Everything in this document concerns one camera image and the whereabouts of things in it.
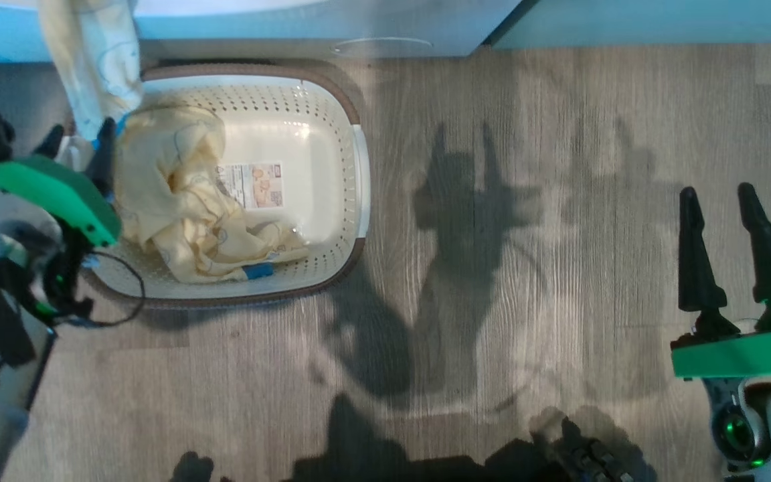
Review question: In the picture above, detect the white front-load washing machine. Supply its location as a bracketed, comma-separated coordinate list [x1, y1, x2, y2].
[0, 0, 523, 64]

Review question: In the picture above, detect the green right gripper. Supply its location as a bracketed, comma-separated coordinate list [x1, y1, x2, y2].
[670, 182, 771, 381]

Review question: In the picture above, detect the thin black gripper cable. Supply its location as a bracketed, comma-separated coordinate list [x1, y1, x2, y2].
[78, 251, 147, 329]

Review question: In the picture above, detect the white product label sticker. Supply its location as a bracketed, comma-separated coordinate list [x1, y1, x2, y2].
[217, 162, 286, 210]

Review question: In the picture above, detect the yellow garment with blue tag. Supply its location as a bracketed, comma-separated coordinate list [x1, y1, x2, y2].
[114, 100, 309, 284]

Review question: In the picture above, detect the pale yellow printed garment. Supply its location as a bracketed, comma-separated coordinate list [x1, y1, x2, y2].
[37, 0, 144, 158]

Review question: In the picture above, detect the pale green cabinet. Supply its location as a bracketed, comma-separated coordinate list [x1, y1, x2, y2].
[493, 0, 771, 51]

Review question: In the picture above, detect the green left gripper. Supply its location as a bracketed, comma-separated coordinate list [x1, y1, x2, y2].
[0, 117, 122, 247]

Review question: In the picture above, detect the round white filter cover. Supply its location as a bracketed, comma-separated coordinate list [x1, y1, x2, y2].
[331, 37, 434, 58]

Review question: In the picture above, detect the cream perforated laundry basket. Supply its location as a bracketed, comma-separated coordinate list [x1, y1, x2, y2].
[74, 62, 371, 310]

